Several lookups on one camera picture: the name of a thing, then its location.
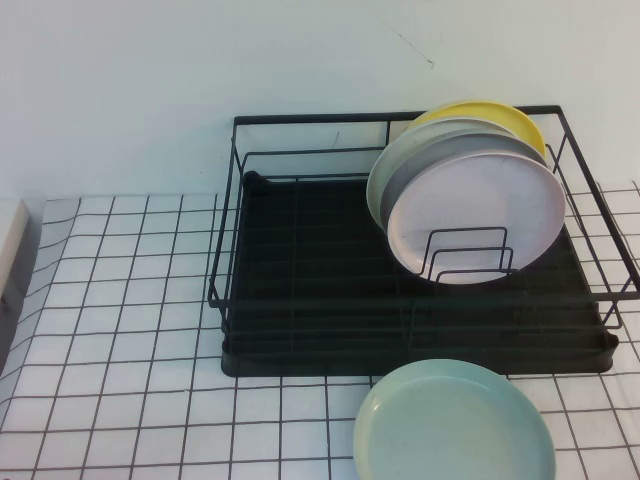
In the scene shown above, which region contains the pink plate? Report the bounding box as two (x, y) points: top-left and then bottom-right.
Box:
(385, 151), (568, 287)

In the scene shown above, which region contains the pale beige plate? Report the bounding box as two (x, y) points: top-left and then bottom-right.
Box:
(365, 116), (527, 232)

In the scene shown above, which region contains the grey plate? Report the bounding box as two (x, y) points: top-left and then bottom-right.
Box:
(378, 130), (552, 237)

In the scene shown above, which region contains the yellow plate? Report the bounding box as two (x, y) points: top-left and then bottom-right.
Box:
(406, 99), (548, 159)

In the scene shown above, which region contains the mint green plate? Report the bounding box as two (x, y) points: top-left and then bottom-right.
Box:
(352, 358), (558, 480)

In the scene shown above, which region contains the black plastic drip tray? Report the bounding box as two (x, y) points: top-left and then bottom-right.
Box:
(220, 170), (621, 378)

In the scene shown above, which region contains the white black-grid tablecloth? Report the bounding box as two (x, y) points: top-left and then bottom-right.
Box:
(0, 180), (640, 480)

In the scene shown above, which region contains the black wire dish rack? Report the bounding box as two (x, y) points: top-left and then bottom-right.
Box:
(206, 104), (640, 347)

